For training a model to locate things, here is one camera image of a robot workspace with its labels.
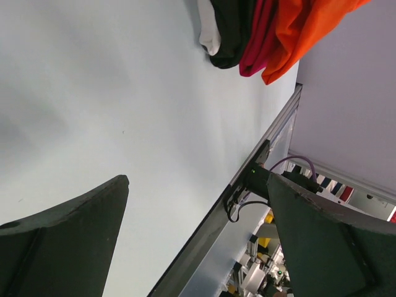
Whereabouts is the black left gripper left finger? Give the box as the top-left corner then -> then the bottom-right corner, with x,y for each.
1,175 -> 129,296

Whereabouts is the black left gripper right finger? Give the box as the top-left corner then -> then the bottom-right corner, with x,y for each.
268,174 -> 395,296

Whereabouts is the magenta t shirt stack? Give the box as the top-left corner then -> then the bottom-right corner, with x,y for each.
239,0 -> 278,77

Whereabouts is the orange t shirt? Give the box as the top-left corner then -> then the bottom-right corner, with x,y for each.
262,0 -> 368,85

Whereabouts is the white t shirt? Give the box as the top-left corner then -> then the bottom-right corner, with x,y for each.
197,0 -> 221,56

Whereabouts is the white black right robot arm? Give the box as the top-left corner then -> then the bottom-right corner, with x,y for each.
244,165 -> 323,199

